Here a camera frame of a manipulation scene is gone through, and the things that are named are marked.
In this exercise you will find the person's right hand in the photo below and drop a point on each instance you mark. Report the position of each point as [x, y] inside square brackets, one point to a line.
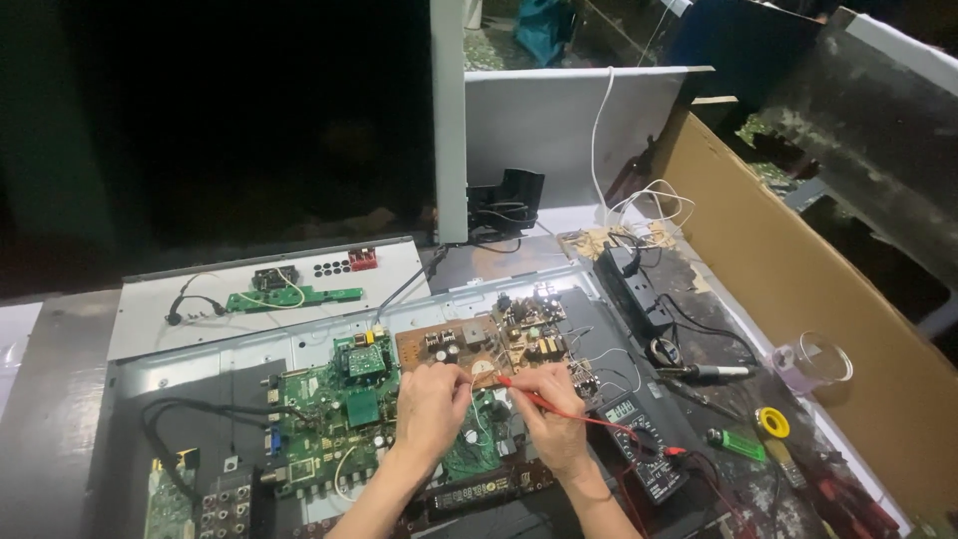
[557, 427]

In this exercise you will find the person's left hand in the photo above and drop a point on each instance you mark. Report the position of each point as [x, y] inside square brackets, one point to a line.
[428, 412]

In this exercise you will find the red multimeter probe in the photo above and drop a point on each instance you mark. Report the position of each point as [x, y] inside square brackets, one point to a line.
[576, 417]

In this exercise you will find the small green circuit board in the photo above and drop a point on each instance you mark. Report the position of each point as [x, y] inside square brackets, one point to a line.
[479, 449]

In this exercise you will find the brown power supply board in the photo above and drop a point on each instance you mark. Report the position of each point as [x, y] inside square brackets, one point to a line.
[464, 348]

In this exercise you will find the black digital multimeter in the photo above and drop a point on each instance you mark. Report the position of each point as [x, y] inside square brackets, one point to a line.
[644, 449]

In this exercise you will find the black display panel board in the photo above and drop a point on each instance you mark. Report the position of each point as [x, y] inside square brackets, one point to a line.
[479, 490]

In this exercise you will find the green main circuit board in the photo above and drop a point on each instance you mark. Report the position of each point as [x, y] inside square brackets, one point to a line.
[329, 419]

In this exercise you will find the black power strip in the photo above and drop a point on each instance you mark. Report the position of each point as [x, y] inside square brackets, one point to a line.
[632, 292]

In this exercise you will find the red terminal connector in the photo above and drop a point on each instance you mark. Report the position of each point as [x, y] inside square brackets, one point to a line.
[363, 259]

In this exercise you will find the soldering iron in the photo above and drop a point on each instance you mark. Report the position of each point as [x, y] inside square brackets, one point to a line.
[718, 370]

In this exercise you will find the green strip circuit board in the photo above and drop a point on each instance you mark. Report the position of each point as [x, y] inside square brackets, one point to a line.
[299, 298]

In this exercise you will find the green lighter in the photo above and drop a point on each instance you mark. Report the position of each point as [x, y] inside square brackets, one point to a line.
[737, 445]

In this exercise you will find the black socket module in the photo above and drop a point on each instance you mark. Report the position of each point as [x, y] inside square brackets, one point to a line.
[274, 278]

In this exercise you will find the yellow solder spool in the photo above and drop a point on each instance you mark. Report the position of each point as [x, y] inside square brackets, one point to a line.
[772, 423]

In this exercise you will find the jack socket board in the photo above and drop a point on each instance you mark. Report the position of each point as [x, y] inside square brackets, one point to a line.
[224, 509]

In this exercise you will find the paint brush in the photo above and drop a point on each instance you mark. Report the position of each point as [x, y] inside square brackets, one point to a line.
[784, 460]

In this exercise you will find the grey metal television chassis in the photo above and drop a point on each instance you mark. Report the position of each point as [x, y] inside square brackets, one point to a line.
[194, 389]

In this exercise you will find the white metal cover panel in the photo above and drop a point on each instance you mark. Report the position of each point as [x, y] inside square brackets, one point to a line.
[179, 329]

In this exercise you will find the clear glass cup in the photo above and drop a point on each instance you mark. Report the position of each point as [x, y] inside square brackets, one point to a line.
[812, 363]

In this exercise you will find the green tuner circuit board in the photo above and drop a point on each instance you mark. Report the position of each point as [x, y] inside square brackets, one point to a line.
[168, 501]

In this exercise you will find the brown cardboard sheet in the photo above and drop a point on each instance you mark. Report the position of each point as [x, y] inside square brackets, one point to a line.
[808, 299]

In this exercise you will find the white board panel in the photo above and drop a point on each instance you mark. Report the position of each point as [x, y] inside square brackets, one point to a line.
[539, 127]

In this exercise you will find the teal bag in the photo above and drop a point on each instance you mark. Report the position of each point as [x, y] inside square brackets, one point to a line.
[543, 30]

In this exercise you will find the dark weathered board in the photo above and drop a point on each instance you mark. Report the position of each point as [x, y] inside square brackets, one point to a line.
[868, 142]

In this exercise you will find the black plastic stand bracket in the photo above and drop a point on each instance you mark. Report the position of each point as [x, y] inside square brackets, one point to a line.
[516, 198]

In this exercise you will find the white post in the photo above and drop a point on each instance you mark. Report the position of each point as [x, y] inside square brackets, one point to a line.
[449, 120]

